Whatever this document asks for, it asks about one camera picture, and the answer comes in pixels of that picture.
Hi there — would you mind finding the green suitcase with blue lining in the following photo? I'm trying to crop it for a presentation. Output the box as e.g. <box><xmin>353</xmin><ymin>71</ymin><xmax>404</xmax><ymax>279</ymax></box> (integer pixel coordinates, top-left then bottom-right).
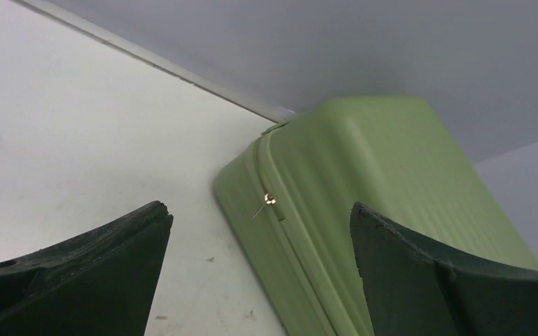
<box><xmin>212</xmin><ymin>94</ymin><xmax>538</xmax><ymax>336</ymax></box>

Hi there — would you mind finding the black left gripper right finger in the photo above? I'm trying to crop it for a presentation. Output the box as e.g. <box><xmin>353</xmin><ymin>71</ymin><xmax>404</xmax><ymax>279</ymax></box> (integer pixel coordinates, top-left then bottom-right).
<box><xmin>350</xmin><ymin>202</ymin><xmax>538</xmax><ymax>335</ymax></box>

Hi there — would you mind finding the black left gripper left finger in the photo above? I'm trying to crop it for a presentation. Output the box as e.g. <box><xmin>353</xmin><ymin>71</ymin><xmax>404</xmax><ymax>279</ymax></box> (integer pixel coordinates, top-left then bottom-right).
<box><xmin>0</xmin><ymin>201</ymin><xmax>173</xmax><ymax>335</ymax></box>

